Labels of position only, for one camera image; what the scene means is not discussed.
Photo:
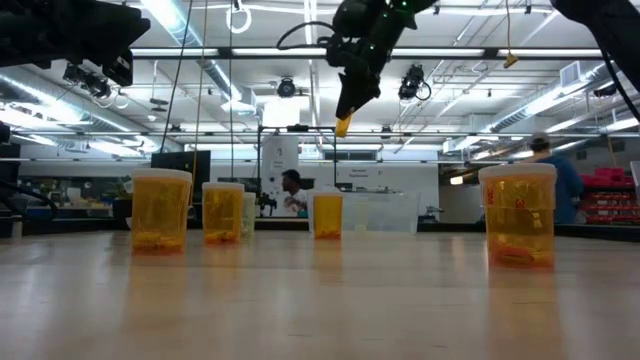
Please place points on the small pale yellow pill bottle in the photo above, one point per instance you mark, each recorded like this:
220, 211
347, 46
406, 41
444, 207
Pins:
250, 215

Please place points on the potted green succulent plant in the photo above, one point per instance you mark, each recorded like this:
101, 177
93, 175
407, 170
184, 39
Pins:
121, 212

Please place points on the red storage bin shelf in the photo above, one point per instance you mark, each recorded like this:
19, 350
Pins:
607, 197

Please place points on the clear plastic bin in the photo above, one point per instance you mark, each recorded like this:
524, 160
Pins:
390, 212

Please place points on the round black ceiling fixture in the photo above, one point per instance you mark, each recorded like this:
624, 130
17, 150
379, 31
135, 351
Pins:
286, 88

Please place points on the person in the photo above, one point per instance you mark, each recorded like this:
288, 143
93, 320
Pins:
294, 192
562, 185

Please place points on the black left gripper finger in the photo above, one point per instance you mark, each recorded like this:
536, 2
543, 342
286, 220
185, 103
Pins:
122, 67

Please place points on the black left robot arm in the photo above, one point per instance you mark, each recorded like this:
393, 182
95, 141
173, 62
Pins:
25, 30

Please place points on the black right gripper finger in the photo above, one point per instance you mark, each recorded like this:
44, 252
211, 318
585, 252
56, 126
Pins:
371, 87
350, 95

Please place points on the small orange pill bottle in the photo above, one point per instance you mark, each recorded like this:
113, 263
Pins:
343, 127

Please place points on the black metal stand frame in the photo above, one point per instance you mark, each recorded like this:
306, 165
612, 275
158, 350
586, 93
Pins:
297, 128

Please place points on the black aluminium table frame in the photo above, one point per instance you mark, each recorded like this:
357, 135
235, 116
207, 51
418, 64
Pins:
75, 226

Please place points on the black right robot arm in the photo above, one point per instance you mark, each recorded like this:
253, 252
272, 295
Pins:
600, 20

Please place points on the black hanging camera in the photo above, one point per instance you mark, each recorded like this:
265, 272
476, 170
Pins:
412, 82

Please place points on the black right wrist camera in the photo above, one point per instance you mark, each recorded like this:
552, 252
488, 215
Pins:
342, 56

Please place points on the black ceiling fixture cluster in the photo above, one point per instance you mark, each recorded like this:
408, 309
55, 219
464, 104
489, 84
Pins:
87, 82

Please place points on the white sign panel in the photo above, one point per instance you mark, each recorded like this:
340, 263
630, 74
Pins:
280, 155

